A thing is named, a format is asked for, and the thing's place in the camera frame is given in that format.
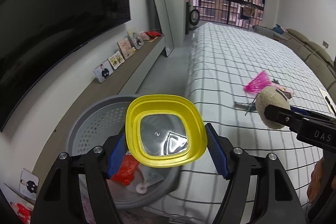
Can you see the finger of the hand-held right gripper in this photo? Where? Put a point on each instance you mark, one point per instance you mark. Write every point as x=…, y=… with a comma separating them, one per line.
x=312, y=113
x=283, y=116

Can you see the purple patterned rug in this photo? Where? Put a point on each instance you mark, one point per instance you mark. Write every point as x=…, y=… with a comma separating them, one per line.
x=84, y=203

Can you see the pink plush item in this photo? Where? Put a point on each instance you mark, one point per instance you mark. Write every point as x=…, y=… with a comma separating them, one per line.
x=143, y=35

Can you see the blue plush cushion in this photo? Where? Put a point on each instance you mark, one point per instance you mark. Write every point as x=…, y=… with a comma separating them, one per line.
x=279, y=29

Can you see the white round lid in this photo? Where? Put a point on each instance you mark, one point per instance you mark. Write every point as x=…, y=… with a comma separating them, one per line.
x=141, y=188

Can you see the person's right hand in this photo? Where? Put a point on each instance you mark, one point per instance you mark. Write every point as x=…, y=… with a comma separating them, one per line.
x=316, y=179

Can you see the wall socket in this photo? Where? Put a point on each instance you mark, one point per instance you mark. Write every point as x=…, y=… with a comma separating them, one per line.
x=325, y=44

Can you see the black curved television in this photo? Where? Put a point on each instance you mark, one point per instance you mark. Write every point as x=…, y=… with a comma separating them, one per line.
x=52, y=16

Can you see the beige round sponge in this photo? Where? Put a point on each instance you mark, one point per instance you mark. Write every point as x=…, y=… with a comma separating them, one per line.
x=267, y=100

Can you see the yellow plastic lid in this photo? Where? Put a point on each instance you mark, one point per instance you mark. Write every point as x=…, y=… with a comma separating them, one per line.
x=132, y=121

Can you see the red cloth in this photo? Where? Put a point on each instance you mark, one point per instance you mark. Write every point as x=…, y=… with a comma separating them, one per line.
x=153, y=35

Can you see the grey perforated basket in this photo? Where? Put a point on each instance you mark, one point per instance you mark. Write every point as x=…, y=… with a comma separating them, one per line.
x=99, y=119

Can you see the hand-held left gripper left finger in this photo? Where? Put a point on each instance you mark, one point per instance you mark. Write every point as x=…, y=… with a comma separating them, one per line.
x=116, y=158

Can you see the child photo frame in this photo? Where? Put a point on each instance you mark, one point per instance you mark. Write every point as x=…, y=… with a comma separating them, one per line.
x=136, y=39

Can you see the photo frame with red clothing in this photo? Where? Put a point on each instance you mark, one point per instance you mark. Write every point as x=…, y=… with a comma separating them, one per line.
x=18, y=211

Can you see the black pen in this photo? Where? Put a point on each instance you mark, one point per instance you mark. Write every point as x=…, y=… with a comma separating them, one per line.
x=330, y=106

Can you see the round black fan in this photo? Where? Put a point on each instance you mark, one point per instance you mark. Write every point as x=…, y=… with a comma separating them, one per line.
x=194, y=18

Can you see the small photo frame with suit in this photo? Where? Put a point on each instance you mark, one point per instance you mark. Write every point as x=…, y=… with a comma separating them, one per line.
x=29, y=183

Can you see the pink plastic mesh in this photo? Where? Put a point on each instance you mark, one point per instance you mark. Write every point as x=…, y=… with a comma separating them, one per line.
x=256, y=83

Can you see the red plastic bag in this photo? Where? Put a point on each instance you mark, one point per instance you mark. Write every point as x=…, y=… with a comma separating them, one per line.
x=126, y=171

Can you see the low wooden top cabinet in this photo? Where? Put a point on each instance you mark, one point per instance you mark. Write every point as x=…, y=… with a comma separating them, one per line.
x=86, y=100

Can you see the olive padded headboard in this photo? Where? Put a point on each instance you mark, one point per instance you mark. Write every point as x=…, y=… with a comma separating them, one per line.
x=309, y=50

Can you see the cartoon picture frame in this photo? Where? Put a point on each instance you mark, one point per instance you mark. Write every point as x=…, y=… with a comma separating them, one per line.
x=115, y=60

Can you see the photo frame with dark suit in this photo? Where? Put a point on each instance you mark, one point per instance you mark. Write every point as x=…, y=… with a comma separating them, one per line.
x=103, y=71

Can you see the dark tall stand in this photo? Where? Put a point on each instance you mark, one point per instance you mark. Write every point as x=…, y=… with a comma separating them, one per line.
x=187, y=16

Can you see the beige drawing picture frame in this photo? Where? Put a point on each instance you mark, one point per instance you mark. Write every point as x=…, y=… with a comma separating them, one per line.
x=125, y=48

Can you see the standing mirror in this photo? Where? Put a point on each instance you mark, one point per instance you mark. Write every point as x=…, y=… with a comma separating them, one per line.
x=160, y=11

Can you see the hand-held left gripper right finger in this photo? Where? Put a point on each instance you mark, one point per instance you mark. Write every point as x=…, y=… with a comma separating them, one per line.
x=216, y=153

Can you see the checkered pillow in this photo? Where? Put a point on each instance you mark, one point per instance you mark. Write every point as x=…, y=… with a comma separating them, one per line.
x=267, y=32

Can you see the bed with checked sheet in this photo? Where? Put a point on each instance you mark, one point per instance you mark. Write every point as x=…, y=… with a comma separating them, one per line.
x=236, y=56

